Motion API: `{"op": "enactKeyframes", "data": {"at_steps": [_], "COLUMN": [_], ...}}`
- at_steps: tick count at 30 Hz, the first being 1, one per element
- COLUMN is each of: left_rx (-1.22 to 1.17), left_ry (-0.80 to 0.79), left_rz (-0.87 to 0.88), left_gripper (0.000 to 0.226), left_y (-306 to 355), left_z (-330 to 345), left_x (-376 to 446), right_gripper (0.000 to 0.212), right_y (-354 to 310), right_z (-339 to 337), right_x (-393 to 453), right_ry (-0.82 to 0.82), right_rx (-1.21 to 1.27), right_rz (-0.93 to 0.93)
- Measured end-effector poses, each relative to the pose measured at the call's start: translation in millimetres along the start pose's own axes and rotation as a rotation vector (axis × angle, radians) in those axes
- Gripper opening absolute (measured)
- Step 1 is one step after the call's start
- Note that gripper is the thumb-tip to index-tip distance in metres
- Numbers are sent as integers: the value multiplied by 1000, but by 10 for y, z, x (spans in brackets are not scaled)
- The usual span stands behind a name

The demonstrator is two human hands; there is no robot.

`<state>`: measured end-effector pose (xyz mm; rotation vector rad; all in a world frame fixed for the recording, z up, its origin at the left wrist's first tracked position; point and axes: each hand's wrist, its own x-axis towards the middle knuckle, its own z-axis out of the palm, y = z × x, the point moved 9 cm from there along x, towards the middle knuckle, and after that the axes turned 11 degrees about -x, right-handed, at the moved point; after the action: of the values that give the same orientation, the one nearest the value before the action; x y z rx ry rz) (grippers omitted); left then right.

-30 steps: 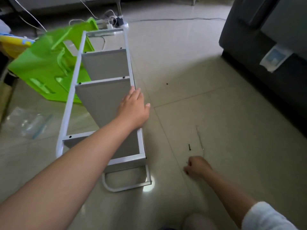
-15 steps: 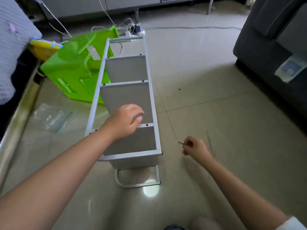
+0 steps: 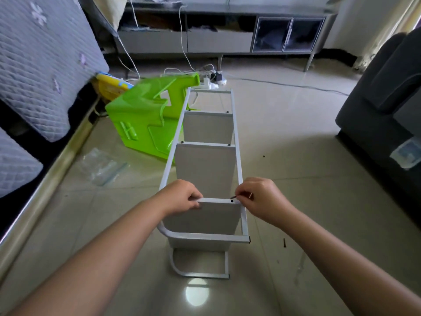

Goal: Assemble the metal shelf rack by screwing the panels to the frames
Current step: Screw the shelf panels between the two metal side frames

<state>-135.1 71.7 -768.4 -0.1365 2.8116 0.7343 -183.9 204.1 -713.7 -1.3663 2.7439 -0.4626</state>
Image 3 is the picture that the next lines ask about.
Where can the person's left hand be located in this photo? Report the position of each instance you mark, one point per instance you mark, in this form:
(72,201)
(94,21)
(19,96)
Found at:
(176,197)

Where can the person's right hand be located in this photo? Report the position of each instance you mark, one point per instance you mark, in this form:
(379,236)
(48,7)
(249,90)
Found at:
(263,202)

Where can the white wooden board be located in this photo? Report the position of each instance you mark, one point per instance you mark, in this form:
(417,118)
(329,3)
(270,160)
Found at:
(205,169)
(204,220)
(209,128)

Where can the white metal frame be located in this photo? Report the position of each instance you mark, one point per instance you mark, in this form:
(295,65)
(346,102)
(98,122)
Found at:
(237,154)
(197,274)

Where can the clear plastic screw bag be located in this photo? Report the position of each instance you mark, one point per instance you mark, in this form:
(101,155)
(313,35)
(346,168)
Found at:
(102,167)

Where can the person's left forearm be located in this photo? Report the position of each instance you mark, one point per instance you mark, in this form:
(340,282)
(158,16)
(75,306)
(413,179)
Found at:
(85,266)

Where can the person's right forearm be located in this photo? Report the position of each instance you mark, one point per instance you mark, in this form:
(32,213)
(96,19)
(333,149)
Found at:
(348,273)

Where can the green plastic stool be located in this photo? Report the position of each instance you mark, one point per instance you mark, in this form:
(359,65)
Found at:
(141,121)

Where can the white power strip with plugs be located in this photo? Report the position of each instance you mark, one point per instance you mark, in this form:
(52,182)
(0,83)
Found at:
(218,79)

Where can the yellow plastic basket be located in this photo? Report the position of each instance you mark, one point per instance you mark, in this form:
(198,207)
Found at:
(112,87)

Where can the grey sofa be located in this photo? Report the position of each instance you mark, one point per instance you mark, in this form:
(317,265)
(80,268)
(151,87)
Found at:
(381,108)

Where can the grey marble TV cabinet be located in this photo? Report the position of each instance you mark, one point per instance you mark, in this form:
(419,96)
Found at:
(223,33)

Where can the grey textured furniture cover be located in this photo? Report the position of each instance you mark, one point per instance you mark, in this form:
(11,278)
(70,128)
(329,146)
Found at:
(39,69)

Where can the pile of pale cloth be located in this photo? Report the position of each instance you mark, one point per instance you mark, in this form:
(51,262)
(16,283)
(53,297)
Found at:
(108,8)

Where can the patterned beige curtain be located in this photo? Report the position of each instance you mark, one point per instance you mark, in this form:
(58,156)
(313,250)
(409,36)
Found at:
(391,29)

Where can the chrome metal base rail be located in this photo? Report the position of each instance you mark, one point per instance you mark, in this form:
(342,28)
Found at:
(46,194)

